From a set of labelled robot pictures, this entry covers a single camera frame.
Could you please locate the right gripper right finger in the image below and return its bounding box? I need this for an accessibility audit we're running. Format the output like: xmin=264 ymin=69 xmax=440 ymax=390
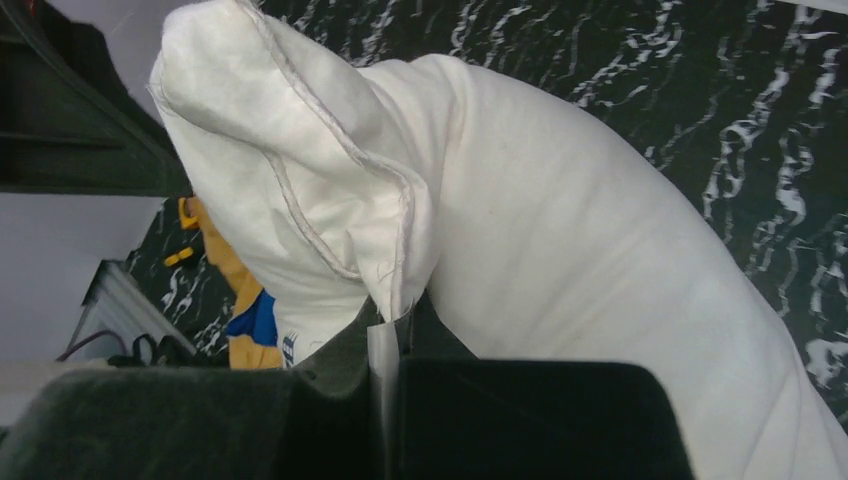
xmin=395 ymin=297 xmax=694 ymax=479

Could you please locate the aluminium frame rail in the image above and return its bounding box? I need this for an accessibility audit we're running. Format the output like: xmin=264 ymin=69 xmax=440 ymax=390
xmin=60 ymin=261 xmax=196 ymax=361

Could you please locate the yellow tape measure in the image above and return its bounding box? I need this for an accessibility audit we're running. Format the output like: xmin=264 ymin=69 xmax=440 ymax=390
xmin=177 ymin=197 xmax=199 ymax=230

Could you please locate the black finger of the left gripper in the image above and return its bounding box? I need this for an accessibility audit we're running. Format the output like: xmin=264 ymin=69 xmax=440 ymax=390
xmin=1 ymin=1 xmax=191 ymax=196

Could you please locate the white pillow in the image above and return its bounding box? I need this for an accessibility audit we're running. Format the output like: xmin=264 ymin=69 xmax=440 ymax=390
xmin=150 ymin=1 xmax=847 ymax=479

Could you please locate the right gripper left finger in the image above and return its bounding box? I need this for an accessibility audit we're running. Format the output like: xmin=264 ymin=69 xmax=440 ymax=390
xmin=1 ymin=301 xmax=380 ymax=479

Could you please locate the yellow black screwdriver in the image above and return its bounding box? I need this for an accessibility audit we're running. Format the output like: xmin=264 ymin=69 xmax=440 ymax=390
xmin=163 ymin=246 xmax=196 ymax=268

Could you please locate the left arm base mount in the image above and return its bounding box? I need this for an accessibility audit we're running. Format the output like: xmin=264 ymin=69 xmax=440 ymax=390
xmin=107 ymin=334 xmax=229 ymax=368

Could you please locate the yellow and blue pillowcase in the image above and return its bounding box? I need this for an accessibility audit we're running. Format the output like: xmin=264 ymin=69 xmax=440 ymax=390
xmin=186 ymin=197 xmax=284 ymax=370

